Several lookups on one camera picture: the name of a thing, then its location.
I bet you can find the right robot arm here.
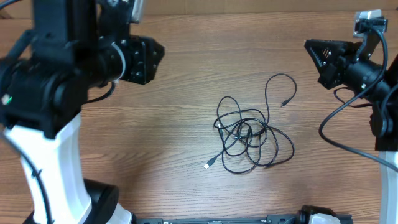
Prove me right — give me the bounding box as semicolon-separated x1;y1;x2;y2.
304;37;397;223

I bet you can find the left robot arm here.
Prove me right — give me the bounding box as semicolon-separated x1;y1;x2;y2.
1;0;165;223

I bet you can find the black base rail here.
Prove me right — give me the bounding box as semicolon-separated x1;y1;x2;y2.
133;214;299;224

